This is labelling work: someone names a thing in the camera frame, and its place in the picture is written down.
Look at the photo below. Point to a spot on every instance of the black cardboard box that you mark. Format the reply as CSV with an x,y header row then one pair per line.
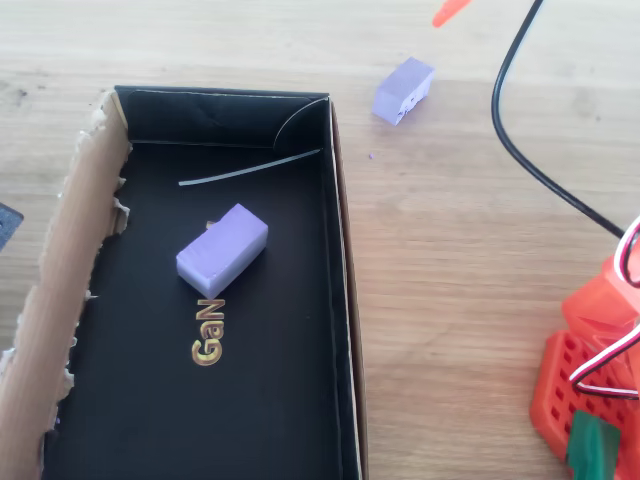
x,y
200,410

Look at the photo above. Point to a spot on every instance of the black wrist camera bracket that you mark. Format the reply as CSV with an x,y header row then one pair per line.
x,y
7,227

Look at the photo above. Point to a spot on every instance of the thin white plastic strip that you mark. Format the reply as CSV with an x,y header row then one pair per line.
x,y
260,167

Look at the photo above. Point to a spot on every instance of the purple foam block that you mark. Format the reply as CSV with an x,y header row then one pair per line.
x,y
402,90
222,250

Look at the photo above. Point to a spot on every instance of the green table clamp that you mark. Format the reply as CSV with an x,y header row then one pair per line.
x,y
592,445

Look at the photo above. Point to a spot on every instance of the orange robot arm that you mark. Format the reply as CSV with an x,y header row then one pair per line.
x,y
560,390

